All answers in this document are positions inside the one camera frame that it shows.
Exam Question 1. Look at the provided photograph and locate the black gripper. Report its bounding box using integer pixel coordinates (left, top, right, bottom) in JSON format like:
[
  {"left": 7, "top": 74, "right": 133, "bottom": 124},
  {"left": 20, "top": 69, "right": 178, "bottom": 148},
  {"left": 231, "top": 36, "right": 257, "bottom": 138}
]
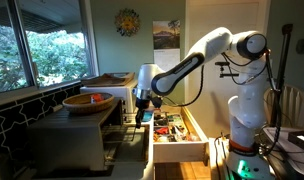
[{"left": 135, "top": 98, "right": 152, "bottom": 130}]

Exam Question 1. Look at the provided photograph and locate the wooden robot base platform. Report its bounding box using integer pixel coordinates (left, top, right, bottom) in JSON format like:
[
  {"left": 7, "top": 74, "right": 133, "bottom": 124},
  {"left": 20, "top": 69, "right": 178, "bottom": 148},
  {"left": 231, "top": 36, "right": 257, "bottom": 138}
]
[{"left": 208, "top": 136, "right": 280, "bottom": 180}]

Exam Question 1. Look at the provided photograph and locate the glass toaster oven door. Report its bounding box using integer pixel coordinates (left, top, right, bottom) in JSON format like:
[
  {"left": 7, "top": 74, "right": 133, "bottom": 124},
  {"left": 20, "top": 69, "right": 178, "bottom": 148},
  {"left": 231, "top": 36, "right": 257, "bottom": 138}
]
[{"left": 103, "top": 124, "right": 151, "bottom": 167}]

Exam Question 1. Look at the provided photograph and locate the white microwave oven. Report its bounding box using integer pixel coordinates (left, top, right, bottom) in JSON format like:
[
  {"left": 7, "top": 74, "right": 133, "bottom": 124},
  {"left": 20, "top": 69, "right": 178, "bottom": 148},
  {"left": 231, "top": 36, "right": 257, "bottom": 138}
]
[{"left": 79, "top": 79, "right": 140, "bottom": 115}]

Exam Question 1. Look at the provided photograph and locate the grey toaster oven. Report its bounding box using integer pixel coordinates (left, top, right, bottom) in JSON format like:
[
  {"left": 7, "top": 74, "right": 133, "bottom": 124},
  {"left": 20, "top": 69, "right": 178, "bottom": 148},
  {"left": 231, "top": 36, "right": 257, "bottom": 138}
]
[{"left": 26, "top": 98, "right": 125, "bottom": 178}]

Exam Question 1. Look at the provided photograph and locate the orange packet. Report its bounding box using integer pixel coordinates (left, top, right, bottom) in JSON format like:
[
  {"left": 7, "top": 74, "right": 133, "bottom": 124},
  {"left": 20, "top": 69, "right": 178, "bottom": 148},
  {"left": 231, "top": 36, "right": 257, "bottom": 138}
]
[{"left": 90, "top": 93, "right": 104, "bottom": 104}]

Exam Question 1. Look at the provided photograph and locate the white drawer with utensils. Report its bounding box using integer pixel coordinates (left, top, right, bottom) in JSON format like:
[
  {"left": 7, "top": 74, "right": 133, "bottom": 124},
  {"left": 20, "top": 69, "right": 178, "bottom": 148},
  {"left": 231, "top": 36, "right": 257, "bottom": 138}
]
[{"left": 151, "top": 105, "right": 210, "bottom": 164}]

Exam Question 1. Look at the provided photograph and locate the wooden tray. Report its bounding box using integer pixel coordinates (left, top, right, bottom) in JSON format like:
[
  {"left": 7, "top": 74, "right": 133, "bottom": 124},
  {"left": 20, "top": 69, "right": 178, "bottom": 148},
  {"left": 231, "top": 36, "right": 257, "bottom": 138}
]
[{"left": 80, "top": 71, "right": 136, "bottom": 88}]

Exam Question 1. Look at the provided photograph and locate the woven wicker basket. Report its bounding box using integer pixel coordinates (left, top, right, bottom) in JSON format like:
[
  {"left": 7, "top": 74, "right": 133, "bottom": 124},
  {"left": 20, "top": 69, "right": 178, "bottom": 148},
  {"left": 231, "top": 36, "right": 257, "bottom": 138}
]
[{"left": 61, "top": 92, "right": 116, "bottom": 116}]

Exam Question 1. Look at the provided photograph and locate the white room door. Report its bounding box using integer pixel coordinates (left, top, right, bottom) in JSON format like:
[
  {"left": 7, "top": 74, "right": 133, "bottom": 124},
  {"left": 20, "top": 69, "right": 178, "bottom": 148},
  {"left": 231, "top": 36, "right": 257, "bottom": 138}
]
[{"left": 184, "top": 0, "right": 271, "bottom": 139}]

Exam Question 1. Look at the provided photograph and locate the white framed window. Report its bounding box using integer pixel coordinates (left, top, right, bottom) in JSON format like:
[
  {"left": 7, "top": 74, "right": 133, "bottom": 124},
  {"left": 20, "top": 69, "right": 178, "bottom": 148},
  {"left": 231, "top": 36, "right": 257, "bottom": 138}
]
[{"left": 0, "top": 0, "right": 100, "bottom": 98}]

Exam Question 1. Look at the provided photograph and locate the white wooden chair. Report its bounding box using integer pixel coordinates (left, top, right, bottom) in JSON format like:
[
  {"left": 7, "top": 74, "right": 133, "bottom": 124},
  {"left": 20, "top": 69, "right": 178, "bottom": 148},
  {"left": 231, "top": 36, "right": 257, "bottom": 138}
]
[{"left": 263, "top": 83, "right": 304, "bottom": 131}]

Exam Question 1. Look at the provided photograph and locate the black box device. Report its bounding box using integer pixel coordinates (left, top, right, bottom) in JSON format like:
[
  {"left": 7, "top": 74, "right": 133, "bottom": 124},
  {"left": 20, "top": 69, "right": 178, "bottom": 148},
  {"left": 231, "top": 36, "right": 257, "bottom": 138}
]
[{"left": 287, "top": 129, "right": 304, "bottom": 151}]

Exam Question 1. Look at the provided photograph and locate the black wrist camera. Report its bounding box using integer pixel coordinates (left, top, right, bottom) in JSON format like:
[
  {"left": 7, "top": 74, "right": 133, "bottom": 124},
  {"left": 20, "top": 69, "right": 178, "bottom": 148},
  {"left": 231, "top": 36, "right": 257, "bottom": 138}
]
[{"left": 150, "top": 95, "right": 163, "bottom": 109}]

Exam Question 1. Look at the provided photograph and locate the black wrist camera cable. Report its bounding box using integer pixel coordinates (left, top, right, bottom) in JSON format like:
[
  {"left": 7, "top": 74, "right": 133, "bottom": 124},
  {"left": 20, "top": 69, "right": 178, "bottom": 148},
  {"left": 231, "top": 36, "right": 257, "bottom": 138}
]
[{"left": 161, "top": 64, "right": 206, "bottom": 108}]

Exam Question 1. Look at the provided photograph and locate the black power cable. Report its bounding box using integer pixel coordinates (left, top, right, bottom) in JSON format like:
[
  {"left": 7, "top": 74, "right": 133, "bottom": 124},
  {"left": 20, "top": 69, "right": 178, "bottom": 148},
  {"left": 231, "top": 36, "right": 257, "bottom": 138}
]
[{"left": 213, "top": 133, "right": 230, "bottom": 180}]

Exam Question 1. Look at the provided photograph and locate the sun wall decoration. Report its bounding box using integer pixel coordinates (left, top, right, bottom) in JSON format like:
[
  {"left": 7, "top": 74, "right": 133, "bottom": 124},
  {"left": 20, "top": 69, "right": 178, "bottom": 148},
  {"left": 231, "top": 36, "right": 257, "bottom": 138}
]
[{"left": 113, "top": 8, "right": 142, "bottom": 38}]

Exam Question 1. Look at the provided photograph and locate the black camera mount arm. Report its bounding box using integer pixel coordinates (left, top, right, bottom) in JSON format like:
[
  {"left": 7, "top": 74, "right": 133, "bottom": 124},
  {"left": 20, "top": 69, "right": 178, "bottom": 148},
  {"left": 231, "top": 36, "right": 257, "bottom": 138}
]
[{"left": 214, "top": 60, "right": 240, "bottom": 79}]

